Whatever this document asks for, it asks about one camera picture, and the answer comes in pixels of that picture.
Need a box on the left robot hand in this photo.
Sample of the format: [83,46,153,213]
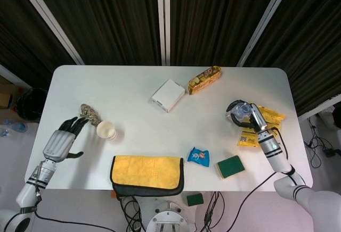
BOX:
[42,117,89,163]

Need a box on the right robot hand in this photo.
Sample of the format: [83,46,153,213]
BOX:
[226,98,269,131]

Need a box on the clear plastic water bottle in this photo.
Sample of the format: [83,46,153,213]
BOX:
[226,103,253,123]

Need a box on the white paper cup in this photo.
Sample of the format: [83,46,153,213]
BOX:
[96,120,118,141]

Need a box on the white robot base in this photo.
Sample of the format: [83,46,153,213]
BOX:
[119,194,198,232]

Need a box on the yellow snack bag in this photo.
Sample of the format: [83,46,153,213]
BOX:
[236,101,287,148]

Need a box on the black trash bin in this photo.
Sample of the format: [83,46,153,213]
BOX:
[15,87,48,122]

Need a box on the green and yellow sponge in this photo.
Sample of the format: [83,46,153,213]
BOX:
[186,193,205,207]
[216,155,246,181]

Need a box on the golden biscuit packet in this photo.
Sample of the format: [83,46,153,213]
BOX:
[188,65,223,96]

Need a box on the blue snack packet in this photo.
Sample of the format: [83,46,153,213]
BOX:
[186,146,211,168]

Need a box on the brown cardboard box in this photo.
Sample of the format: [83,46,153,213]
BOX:
[0,75,21,110]

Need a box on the yellow microfiber cloth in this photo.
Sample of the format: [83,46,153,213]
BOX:
[110,155,185,197]

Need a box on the black pleated curtain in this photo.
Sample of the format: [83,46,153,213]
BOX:
[0,0,78,89]
[243,0,341,117]
[169,0,283,67]
[29,0,162,67]

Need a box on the white cardboard box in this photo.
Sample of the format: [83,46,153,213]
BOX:
[151,78,186,113]

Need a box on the braided rope bundle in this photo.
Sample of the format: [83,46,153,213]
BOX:
[77,103,104,127]

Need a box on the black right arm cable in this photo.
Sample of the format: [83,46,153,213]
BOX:
[230,172,279,232]

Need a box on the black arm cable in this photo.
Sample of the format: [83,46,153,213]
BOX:
[33,189,128,232]
[230,172,279,232]

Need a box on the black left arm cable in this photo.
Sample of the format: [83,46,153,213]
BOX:
[33,189,128,232]

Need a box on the white frame post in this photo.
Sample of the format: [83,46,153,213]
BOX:
[156,0,171,67]
[12,0,85,65]
[236,0,298,67]

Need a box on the black looped base cable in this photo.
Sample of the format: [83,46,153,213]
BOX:
[120,195,143,232]

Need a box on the black floor cable bundle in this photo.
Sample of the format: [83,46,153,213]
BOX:
[204,191,227,232]

